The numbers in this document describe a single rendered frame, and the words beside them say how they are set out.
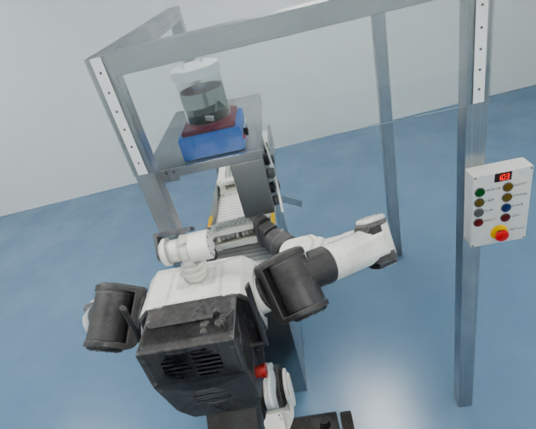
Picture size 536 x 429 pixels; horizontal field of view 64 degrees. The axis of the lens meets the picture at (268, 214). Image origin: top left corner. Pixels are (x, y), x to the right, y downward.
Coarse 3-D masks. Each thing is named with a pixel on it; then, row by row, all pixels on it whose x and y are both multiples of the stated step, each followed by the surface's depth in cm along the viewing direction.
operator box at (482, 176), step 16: (512, 160) 125; (480, 176) 123; (512, 176) 123; (528, 176) 123; (496, 192) 125; (512, 192) 126; (528, 192) 126; (464, 208) 135; (480, 208) 128; (496, 208) 128; (512, 208) 128; (464, 224) 138; (496, 224) 131; (512, 224) 131; (480, 240) 134; (496, 240) 135
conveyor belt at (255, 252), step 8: (224, 200) 202; (232, 200) 200; (224, 208) 196; (232, 208) 194; (240, 208) 192; (224, 216) 189; (232, 216) 188; (240, 216) 186; (232, 248) 167; (240, 248) 166; (248, 248) 165; (256, 248) 164; (264, 248) 163; (224, 256) 164; (232, 256) 162; (248, 256) 160; (256, 256) 159; (264, 256) 158; (256, 264) 156
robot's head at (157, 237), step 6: (180, 228) 93; (186, 228) 93; (192, 228) 95; (156, 234) 94; (162, 234) 93; (168, 234) 93; (156, 240) 93; (162, 240) 94; (156, 246) 93; (156, 252) 93; (162, 258) 92
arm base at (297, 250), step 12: (288, 252) 93; (300, 252) 95; (264, 264) 96; (276, 264) 94; (264, 276) 96; (264, 288) 96; (276, 288) 97; (276, 300) 94; (324, 300) 92; (276, 312) 94; (300, 312) 91; (312, 312) 91
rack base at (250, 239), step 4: (248, 236) 151; (252, 236) 149; (232, 240) 150; (236, 240) 148; (240, 240) 148; (244, 240) 148; (248, 240) 148; (252, 240) 148; (256, 240) 148; (216, 244) 149; (220, 244) 148; (224, 244) 148; (228, 244) 148; (232, 244) 148; (236, 244) 150; (240, 244) 150; (244, 244) 150; (216, 248) 148; (220, 248) 148; (224, 248) 150; (228, 248) 150
